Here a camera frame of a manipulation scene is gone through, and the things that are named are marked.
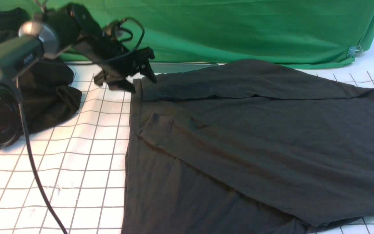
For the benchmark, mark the silver binder clip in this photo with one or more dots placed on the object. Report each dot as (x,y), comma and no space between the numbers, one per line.
(354,51)

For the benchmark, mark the gray long sleeve shirt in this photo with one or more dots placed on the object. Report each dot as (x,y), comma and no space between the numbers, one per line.
(250,147)

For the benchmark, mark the green backdrop cloth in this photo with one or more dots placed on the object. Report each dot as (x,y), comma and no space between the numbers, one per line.
(301,34)

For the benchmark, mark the gray metal tray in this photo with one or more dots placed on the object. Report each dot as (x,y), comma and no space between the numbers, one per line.
(175,67)

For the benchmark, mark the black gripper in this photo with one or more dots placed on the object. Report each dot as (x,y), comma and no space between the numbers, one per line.
(115,59)

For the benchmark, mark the black crumpled garment pile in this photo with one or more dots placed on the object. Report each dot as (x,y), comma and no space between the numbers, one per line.
(48,98)

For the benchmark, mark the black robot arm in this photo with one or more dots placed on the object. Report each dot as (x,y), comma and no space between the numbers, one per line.
(49,35)

